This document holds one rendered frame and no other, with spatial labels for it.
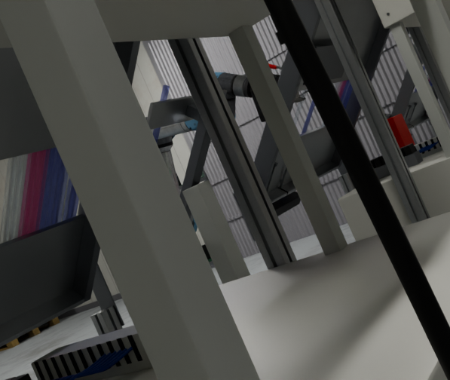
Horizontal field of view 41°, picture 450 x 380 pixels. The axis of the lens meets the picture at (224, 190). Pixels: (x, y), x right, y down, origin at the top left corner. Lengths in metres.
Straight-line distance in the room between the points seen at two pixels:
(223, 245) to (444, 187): 0.61
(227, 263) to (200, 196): 0.20
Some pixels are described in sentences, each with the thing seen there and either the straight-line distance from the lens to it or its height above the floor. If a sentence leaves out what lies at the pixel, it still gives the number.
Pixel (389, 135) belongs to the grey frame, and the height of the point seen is 0.74.
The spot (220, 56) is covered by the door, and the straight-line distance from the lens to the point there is 6.47.
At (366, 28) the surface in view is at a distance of 2.30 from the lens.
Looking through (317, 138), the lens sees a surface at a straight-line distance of 2.28.
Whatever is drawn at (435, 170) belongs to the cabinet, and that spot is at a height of 0.60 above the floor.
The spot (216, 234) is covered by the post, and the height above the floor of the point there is 0.68.
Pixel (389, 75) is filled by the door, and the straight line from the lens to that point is 5.64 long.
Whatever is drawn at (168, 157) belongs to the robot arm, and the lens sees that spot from 2.45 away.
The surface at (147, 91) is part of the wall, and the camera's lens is 7.23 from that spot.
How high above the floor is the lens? 0.78
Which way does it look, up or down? level
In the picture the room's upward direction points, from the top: 24 degrees counter-clockwise
